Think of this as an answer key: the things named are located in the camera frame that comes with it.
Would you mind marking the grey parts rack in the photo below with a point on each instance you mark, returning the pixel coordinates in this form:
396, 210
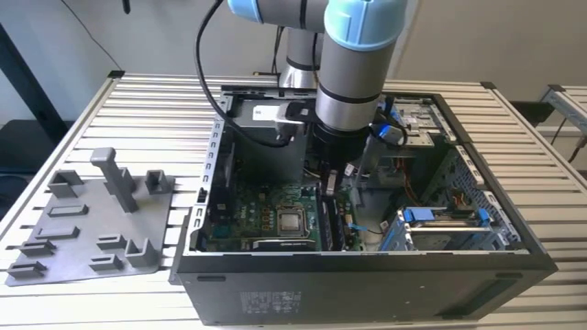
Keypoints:
106, 233

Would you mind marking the black hanging object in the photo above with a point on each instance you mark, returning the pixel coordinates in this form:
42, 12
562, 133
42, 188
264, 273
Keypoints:
126, 6

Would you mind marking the green motherboard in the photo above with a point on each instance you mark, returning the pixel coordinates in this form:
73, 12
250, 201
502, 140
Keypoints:
257, 206

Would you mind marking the hard disk in blue carrier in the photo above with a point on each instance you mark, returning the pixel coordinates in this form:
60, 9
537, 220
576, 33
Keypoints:
441, 227

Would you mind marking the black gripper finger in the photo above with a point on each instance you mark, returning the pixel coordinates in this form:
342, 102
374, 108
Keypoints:
333, 182

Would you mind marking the grey metal drive cage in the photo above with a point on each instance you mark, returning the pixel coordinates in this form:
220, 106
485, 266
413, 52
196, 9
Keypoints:
420, 137

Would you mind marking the black desk frame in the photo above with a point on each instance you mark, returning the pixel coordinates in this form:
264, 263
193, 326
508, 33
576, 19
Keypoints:
28, 79

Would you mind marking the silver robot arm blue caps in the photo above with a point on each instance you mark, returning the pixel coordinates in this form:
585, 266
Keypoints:
353, 68

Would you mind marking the grey power supply unit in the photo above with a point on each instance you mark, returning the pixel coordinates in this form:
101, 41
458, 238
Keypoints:
262, 161

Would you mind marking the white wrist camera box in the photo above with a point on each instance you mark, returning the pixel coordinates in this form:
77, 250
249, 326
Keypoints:
292, 118

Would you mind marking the black table corner cap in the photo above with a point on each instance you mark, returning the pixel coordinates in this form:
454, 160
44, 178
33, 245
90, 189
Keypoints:
116, 73
488, 85

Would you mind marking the silver CPU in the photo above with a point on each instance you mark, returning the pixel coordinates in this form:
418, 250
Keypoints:
292, 224

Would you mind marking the metal slat side table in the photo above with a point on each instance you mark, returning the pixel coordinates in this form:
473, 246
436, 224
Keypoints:
566, 113

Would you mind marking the black open PC case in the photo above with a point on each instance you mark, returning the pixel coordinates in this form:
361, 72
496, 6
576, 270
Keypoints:
349, 292

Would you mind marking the black graphics card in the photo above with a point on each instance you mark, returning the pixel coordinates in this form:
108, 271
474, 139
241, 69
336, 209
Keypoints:
285, 244

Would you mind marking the CPU socket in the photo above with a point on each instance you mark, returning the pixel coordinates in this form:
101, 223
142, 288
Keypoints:
293, 209

